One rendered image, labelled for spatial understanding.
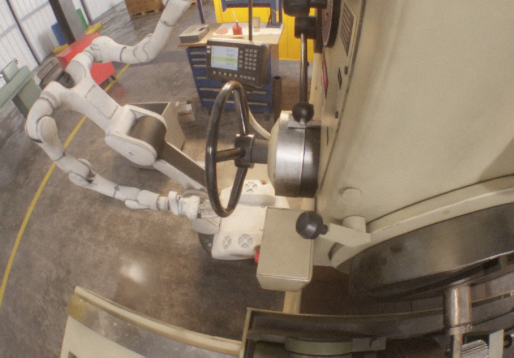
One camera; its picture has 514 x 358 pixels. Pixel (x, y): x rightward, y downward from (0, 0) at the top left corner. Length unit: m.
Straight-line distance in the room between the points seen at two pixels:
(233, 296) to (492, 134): 1.73
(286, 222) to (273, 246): 0.06
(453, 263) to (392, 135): 0.23
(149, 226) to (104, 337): 1.17
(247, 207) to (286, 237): 1.19
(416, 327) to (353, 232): 0.62
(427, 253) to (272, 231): 0.29
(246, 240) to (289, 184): 0.98
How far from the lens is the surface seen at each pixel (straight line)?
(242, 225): 1.60
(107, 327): 1.32
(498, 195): 0.40
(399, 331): 0.89
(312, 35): 0.65
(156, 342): 1.18
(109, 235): 2.39
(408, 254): 0.42
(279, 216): 0.49
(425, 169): 0.31
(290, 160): 0.52
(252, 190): 1.65
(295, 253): 0.47
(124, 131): 1.06
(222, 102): 0.51
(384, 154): 0.27
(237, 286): 1.81
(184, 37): 2.24
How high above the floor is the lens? 1.78
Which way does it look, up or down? 54 degrees down
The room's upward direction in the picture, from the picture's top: 6 degrees counter-clockwise
